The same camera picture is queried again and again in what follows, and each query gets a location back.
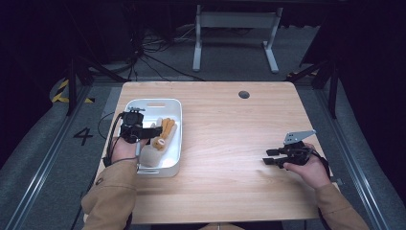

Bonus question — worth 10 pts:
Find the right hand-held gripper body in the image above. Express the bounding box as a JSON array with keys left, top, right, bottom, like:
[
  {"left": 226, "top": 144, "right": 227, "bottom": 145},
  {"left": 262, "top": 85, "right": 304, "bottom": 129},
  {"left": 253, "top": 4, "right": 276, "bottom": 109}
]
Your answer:
[{"left": 280, "top": 128, "right": 317, "bottom": 168}]

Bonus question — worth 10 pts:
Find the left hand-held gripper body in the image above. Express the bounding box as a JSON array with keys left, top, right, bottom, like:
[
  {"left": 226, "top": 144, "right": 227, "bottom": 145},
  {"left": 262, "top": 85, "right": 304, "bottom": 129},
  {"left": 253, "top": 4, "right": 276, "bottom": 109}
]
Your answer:
[{"left": 119, "top": 106, "right": 147, "bottom": 145}]

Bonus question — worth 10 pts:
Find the cream glove with orange fingers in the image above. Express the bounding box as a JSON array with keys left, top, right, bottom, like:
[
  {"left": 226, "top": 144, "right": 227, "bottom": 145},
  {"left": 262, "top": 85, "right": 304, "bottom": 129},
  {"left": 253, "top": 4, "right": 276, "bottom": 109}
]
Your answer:
[{"left": 149, "top": 117, "right": 179, "bottom": 155}]

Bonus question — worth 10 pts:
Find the white plastic bin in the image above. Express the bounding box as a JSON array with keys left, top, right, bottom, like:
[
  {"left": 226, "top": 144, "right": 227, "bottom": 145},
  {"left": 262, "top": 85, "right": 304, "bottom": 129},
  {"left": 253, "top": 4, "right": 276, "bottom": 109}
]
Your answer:
[{"left": 117, "top": 98, "right": 184, "bottom": 178}]

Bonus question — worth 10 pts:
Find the person's right hand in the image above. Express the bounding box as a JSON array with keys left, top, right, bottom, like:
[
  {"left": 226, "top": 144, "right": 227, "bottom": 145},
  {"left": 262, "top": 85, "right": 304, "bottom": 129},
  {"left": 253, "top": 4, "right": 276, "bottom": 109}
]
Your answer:
[{"left": 282, "top": 143, "right": 331, "bottom": 190}]

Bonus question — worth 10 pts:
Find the person's left hand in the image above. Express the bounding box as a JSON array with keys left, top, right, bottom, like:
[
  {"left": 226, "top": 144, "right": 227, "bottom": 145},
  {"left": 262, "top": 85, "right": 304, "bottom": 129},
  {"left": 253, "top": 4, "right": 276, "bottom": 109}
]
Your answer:
[{"left": 109, "top": 135, "right": 149, "bottom": 164}]

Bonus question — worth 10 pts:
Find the black metal stand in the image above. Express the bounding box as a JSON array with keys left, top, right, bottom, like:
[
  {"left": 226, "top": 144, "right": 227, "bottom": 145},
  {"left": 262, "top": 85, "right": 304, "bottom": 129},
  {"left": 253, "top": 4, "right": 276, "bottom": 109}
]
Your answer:
[
  {"left": 65, "top": 55, "right": 129, "bottom": 117},
  {"left": 286, "top": 58, "right": 340, "bottom": 120}
]

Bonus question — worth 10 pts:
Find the yellow and black floor tape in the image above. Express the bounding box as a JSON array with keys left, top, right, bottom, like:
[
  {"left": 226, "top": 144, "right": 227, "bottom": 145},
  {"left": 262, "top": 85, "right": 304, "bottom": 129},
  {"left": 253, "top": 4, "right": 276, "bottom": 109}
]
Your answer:
[{"left": 51, "top": 79, "right": 96, "bottom": 104}]

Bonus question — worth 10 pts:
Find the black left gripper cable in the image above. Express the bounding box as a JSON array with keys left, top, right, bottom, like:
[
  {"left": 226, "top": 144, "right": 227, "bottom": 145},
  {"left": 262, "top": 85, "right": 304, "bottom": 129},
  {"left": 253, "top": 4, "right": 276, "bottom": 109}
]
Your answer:
[{"left": 101, "top": 111, "right": 126, "bottom": 168}]

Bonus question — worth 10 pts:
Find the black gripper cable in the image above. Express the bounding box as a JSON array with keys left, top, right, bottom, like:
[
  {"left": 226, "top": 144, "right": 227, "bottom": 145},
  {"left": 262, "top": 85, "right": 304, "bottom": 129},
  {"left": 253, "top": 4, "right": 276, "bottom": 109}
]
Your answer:
[
  {"left": 310, "top": 148, "right": 332, "bottom": 180},
  {"left": 101, "top": 111, "right": 126, "bottom": 168}
]

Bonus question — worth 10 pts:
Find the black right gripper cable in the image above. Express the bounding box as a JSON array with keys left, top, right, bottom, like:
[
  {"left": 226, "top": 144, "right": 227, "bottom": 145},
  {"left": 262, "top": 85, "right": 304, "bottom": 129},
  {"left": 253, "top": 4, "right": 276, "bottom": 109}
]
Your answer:
[{"left": 310, "top": 148, "right": 332, "bottom": 180}]

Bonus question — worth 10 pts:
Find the thin black cable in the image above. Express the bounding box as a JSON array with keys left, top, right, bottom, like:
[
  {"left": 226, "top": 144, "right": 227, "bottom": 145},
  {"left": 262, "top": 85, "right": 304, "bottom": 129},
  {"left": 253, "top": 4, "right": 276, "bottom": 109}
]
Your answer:
[{"left": 97, "top": 110, "right": 117, "bottom": 141}]

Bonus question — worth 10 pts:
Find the metal floor rail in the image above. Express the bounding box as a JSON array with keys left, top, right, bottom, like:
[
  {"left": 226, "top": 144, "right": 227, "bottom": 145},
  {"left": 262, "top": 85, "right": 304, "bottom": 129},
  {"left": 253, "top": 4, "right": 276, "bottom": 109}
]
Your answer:
[
  {"left": 314, "top": 87, "right": 392, "bottom": 230},
  {"left": 4, "top": 84, "right": 94, "bottom": 230}
]

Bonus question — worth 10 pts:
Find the bundle of black floor cables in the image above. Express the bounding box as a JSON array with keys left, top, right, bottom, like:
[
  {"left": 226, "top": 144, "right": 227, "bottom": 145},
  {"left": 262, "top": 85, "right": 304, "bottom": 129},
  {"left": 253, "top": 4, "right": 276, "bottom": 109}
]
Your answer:
[{"left": 126, "top": 27, "right": 206, "bottom": 82}]

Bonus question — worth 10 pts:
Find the white desk frame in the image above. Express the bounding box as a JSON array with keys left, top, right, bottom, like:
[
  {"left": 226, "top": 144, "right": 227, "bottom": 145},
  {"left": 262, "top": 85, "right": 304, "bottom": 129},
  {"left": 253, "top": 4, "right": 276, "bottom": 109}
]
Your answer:
[{"left": 192, "top": 4, "right": 284, "bottom": 74}]

